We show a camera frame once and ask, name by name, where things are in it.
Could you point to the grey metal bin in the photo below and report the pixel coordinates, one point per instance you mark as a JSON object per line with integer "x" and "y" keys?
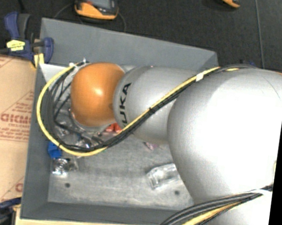
{"x": 121, "y": 179}

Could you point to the red-orange rounded thing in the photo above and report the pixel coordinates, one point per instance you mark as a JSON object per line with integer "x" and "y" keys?
{"x": 114, "y": 128}

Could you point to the clear round glass thing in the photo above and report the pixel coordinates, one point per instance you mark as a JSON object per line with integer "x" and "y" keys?
{"x": 61, "y": 167}

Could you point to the small blue block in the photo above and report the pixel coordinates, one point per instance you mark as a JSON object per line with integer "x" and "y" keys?
{"x": 54, "y": 150}

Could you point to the clear glass block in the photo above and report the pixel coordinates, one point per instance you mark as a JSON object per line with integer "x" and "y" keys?
{"x": 163, "y": 176}

